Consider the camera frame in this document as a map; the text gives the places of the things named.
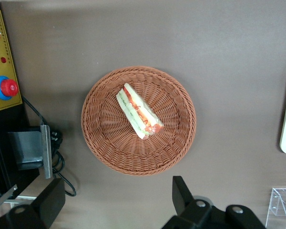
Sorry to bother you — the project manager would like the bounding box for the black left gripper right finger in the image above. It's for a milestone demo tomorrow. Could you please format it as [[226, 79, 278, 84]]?
[[161, 176, 267, 229]]

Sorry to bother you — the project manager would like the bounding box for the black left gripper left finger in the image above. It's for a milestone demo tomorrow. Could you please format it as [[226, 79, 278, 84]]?
[[0, 177, 66, 229]]

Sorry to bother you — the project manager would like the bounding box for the triangle sandwich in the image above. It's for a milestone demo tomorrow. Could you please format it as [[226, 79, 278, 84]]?
[[115, 82, 165, 140]]

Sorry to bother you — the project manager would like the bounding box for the round brown wicker basket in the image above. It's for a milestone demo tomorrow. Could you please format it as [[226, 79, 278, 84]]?
[[81, 65, 197, 177]]

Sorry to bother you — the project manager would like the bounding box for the grey metal rod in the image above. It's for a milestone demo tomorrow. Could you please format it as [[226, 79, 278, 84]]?
[[0, 184, 18, 221]]

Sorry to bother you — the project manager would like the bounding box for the black countertop machine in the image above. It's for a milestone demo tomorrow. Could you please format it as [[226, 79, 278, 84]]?
[[0, 0, 62, 200]]

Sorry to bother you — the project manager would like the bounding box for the clear acrylic bottle rack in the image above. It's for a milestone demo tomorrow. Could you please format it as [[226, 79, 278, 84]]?
[[265, 187, 286, 229]]

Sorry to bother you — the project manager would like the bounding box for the red emergency stop button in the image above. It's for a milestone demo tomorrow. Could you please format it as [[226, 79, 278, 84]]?
[[0, 75, 20, 101]]

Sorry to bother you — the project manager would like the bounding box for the yellow control panel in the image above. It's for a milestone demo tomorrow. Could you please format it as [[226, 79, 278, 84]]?
[[0, 6, 23, 113]]

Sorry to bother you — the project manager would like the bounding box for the grey metal bracket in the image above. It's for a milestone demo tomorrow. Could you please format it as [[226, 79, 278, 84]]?
[[8, 124, 54, 180]]

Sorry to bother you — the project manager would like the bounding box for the black power cable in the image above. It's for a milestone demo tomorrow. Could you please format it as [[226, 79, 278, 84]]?
[[22, 96, 77, 198]]

